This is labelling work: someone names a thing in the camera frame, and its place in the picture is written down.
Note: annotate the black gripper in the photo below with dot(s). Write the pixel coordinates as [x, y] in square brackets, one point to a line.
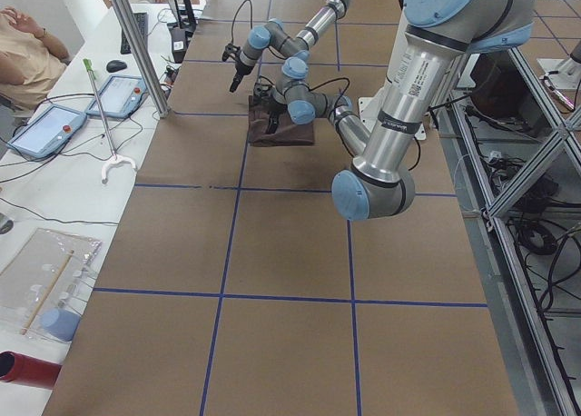
[273, 110]
[239, 72]

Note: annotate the dark brown t-shirt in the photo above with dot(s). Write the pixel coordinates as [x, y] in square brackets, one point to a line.
[287, 133]

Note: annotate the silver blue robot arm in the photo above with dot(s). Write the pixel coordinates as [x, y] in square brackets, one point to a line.
[273, 35]
[378, 184]

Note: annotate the person right hand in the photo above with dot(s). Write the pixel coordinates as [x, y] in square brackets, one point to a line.
[23, 22]

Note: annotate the black box white label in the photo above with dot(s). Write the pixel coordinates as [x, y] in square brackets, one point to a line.
[179, 44]

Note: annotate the far blue teach pendant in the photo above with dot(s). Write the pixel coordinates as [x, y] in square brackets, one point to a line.
[121, 95]

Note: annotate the blue teach pendant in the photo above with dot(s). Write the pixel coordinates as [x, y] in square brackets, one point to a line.
[48, 132]
[121, 95]

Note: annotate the black computer mouse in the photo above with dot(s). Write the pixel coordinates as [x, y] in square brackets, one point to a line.
[115, 66]

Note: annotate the metal reacher grabber tool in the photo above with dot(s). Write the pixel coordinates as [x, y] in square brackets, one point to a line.
[115, 158]

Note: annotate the near blue teach pendant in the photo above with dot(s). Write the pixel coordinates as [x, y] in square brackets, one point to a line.
[48, 132]

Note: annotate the person in beige shirt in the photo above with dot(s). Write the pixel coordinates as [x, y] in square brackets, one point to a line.
[30, 67]

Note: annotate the wooden stick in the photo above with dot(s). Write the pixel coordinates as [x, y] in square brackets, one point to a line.
[57, 274]

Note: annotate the light blue cup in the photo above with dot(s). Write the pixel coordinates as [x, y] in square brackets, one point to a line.
[60, 323]

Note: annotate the clear plastic tray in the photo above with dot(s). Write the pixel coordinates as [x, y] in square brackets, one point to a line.
[26, 276]

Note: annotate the red cylinder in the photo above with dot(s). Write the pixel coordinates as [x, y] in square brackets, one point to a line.
[25, 370]

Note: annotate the aluminium frame post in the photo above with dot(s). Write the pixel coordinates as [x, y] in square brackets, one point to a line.
[124, 13]

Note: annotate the aluminium side frame rail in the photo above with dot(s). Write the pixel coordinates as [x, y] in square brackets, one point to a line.
[518, 121]

